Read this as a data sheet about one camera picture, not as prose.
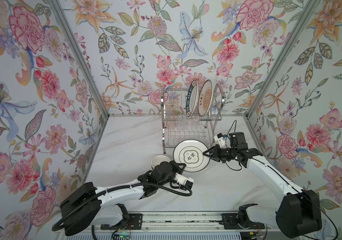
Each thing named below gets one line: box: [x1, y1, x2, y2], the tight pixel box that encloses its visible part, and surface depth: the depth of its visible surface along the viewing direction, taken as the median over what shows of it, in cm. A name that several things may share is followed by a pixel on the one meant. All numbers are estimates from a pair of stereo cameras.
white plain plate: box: [173, 139, 211, 173], surface depth 83 cm
